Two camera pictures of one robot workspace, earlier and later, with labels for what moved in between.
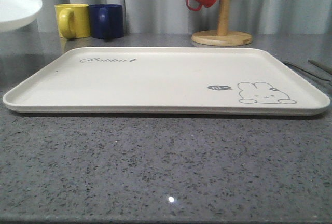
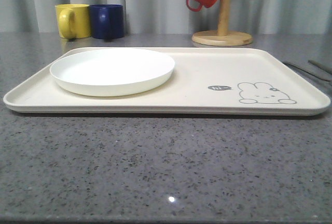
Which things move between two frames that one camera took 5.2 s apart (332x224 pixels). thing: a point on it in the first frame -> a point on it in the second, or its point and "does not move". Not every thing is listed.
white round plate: [19, 5] -> [111, 72]
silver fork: [308, 72] does not move
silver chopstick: [321, 66] does not move
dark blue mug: [106, 21] does not move
